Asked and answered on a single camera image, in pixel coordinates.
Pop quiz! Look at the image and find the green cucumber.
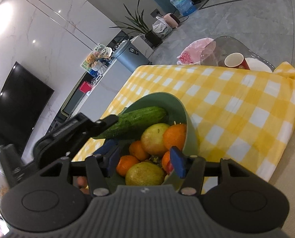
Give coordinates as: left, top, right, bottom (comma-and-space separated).
93, 106, 167, 140

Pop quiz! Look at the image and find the green plastic bowl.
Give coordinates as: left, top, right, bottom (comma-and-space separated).
93, 92, 199, 192

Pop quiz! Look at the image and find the person's hand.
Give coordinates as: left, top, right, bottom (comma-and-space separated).
77, 176, 90, 195

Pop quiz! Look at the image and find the small mandarin in bowl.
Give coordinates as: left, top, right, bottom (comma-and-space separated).
116, 155, 140, 177

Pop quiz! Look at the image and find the orange in bowl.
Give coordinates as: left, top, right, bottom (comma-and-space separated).
129, 140, 150, 161

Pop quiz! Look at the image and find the red box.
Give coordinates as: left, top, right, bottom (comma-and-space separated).
79, 81, 92, 94

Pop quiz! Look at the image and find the upper yellow-green pear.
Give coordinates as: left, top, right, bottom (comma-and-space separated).
140, 123, 169, 157

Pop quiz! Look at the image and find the yellow-green pear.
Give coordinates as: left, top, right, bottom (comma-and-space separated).
125, 162, 165, 186
140, 123, 169, 157

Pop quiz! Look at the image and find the lower yellow-green pear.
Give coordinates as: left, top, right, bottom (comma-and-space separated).
125, 162, 165, 186

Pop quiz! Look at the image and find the white tv cabinet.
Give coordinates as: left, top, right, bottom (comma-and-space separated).
46, 34, 155, 137

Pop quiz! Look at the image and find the black television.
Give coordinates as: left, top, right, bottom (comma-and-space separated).
0, 62, 54, 155

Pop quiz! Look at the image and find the teddy bear toy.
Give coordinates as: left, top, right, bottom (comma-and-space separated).
86, 54, 96, 64

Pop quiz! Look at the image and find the yellow checkered tablecloth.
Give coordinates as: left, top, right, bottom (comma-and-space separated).
71, 61, 295, 194

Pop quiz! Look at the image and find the blue-grey trash can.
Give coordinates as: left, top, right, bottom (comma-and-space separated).
112, 40, 152, 73

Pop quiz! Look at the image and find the pink plastic bag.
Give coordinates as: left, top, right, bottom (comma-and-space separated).
176, 38, 216, 65

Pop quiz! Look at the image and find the potted green plant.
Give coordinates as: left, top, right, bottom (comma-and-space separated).
110, 0, 162, 48

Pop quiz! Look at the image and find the glass side table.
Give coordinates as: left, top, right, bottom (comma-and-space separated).
201, 36, 275, 72

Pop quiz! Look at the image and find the red cup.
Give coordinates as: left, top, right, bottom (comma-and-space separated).
224, 53, 250, 70

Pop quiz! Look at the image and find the white plate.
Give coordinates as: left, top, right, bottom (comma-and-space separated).
245, 58, 272, 73

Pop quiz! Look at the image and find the white plastic bag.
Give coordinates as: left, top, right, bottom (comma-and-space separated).
152, 16, 172, 39

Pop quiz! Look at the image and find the pink small appliance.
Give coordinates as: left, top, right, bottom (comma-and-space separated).
162, 13, 181, 29

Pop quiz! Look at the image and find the blue water jug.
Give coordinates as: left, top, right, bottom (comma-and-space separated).
169, 0, 196, 17

